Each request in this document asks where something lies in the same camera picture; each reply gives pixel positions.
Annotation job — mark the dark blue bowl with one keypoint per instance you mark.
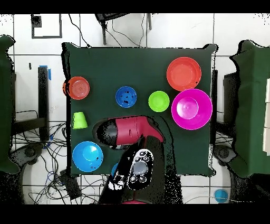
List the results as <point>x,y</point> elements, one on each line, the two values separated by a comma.
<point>126,97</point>

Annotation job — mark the neighbouring green cloth table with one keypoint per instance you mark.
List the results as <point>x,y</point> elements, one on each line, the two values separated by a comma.
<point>253,105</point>
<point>5,105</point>

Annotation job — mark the black metal stand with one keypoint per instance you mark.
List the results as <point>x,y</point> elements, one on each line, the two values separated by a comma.
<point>104,31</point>

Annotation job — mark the small orange bowl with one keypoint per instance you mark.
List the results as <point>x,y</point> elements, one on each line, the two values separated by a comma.
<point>79,88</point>

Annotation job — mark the black power box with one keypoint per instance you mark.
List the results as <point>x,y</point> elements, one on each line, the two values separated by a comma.
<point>70,186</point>

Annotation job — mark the black table frame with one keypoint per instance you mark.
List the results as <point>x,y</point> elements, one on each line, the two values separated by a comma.
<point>214,135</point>
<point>43,95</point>

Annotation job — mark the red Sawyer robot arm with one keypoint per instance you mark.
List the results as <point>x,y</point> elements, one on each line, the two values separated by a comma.
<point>130,131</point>

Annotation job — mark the dark green tablecloth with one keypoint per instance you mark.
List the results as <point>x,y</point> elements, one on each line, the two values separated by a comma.
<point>135,63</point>

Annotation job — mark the dark grey floor base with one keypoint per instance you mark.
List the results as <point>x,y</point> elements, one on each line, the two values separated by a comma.
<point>223,154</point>
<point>29,152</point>

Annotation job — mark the large pink bowl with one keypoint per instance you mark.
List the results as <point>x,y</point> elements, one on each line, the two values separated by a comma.
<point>192,108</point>

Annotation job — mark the large light blue bowl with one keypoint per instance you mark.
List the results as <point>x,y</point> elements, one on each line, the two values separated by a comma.
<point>87,156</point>

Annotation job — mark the small light blue bowl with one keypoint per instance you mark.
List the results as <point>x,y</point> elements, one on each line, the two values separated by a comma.
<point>114,169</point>

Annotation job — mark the green cup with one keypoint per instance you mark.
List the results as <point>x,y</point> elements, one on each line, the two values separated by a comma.
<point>79,120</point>

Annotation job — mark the large orange bowl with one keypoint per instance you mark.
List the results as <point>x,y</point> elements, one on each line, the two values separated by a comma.
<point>184,74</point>

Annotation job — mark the green bowl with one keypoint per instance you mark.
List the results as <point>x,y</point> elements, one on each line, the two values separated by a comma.
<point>158,101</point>

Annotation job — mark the light blue bowl on floor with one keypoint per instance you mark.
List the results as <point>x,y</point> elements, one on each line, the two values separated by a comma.
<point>221,195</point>

